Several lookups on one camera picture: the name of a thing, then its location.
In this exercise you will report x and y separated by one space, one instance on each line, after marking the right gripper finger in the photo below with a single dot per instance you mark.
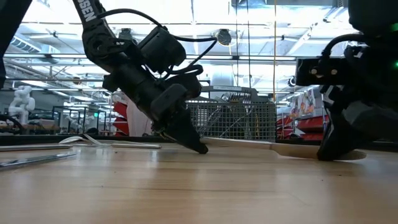
353 143
331 143

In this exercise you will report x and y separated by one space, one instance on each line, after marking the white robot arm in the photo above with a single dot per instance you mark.
21 102

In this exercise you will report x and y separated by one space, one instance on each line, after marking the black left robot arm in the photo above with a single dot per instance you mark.
99 37

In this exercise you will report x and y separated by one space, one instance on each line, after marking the pale pink sheet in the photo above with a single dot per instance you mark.
136 121

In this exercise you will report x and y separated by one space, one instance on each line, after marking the silver fork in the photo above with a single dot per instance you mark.
222 99
241 97
93 140

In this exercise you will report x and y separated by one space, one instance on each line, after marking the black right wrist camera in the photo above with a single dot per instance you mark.
323 71

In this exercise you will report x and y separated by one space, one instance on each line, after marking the grey mesh cutlery basket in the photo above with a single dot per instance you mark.
242 124

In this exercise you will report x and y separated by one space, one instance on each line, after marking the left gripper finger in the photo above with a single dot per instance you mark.
171 132
189 133

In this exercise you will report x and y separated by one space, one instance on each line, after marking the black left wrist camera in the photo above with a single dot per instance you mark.
189 85

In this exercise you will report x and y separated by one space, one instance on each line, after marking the red storage bin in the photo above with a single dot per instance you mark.
284 130
311 124
119 112

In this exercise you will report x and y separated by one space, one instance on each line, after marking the colourful wall poster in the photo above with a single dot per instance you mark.
306 102

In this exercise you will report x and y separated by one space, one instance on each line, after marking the silver spoon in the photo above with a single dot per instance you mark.
73 139

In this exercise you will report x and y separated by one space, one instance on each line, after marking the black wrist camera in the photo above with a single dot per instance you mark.
323 71
189 85

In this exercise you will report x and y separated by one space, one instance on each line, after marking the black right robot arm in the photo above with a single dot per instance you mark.
373 18

